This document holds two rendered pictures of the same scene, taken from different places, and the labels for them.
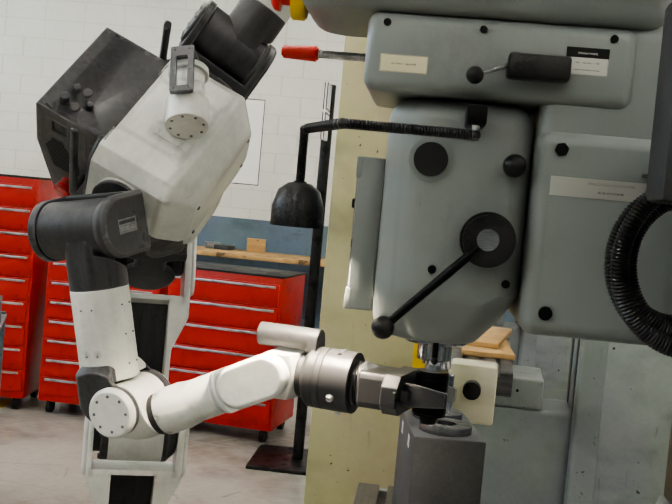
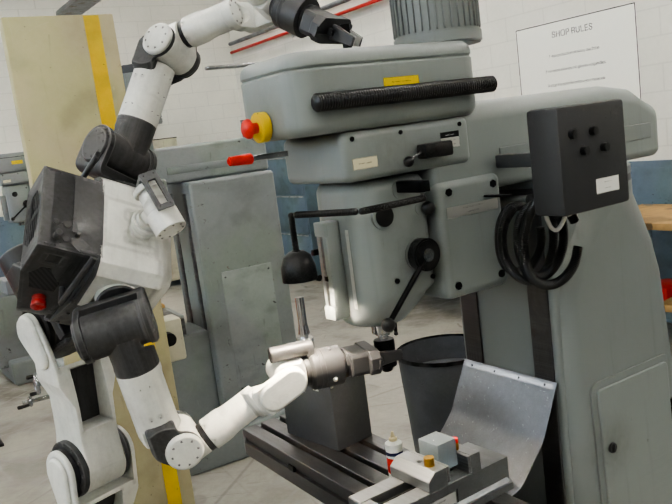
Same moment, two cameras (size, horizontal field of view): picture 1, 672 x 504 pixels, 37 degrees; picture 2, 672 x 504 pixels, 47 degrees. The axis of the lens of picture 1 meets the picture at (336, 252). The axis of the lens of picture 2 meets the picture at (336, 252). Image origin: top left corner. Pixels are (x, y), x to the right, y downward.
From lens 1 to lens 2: 96 cm
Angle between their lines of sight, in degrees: 37
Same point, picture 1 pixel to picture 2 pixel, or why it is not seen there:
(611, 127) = (464, 173)
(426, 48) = (374, 150)
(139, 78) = (93, 201)
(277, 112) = not seen: outside the picture
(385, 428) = not seen: hidden behind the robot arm
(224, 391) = (268, 402)
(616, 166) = (472, 194)
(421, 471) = (337, 401)
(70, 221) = (117, 328)
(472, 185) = (406, 225)
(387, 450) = not seen: hidden behind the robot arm
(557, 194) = (451, 218)
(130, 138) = (117, 250)
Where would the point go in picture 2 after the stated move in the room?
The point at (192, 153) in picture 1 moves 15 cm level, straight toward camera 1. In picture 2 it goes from (159, 247) to (202, 248)
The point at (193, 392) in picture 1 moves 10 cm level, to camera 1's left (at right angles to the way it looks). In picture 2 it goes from (237, 412) to (194, 428)
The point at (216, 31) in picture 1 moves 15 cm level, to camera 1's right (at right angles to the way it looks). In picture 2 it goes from (121, 149) to (182, 141)
